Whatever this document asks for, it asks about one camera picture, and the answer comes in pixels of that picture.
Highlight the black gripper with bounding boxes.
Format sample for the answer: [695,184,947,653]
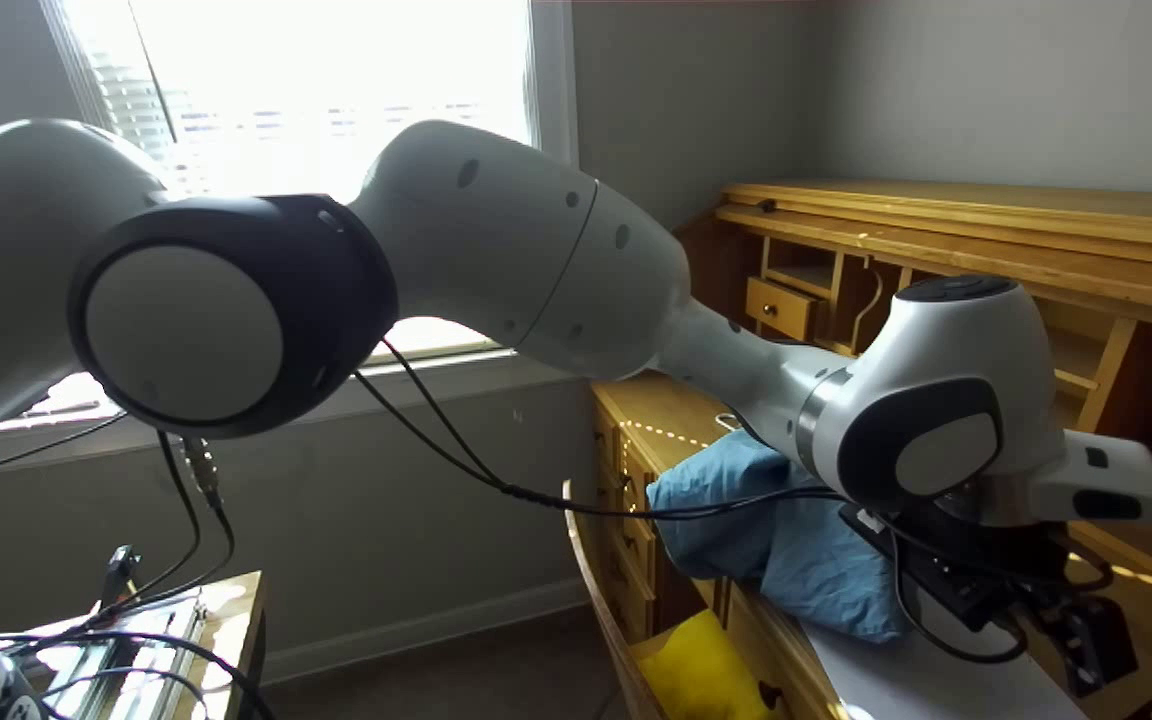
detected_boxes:
[931,501,1142,699]

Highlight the white paper sheet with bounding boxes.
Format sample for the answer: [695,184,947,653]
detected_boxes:
[800,614,1095,720]

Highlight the wooden chair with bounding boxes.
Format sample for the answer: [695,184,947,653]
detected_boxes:
[555,474,660,720]

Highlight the grey power strip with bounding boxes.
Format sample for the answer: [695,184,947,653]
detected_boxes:
[28,595,215,720]

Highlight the wooden drawer with brass knob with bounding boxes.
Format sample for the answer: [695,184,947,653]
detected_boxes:
[741,271,818,348]

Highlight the blue cloth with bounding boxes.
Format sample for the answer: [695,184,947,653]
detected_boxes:
[642,428,914,653]

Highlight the white window blinds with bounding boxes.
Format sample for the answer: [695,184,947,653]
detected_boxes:
[49,0,543,208]

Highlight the black cable bundle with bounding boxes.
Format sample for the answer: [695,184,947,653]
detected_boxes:
[0,620,275,720]

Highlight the yellow seat cushion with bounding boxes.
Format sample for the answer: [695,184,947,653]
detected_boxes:
[631,607,774,720]

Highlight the black cable with grey connector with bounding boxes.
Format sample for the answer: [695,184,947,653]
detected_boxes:
[148,424,245,598]

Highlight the wooden rolltop desk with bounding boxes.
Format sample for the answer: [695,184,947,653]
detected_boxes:
[587,176,1152,720]

